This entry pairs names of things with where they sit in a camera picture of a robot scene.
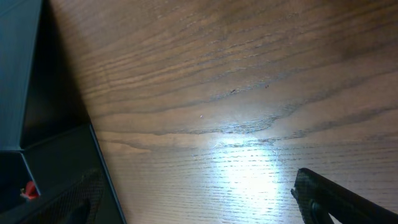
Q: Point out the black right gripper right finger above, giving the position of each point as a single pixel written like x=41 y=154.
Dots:
x=320 y=200

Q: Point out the orange handled pliers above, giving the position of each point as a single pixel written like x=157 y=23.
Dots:
x=29 y=192

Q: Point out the dark green open box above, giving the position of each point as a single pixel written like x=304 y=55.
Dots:
x=46 y=133

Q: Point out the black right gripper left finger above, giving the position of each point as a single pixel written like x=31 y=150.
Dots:
x=75 y=201

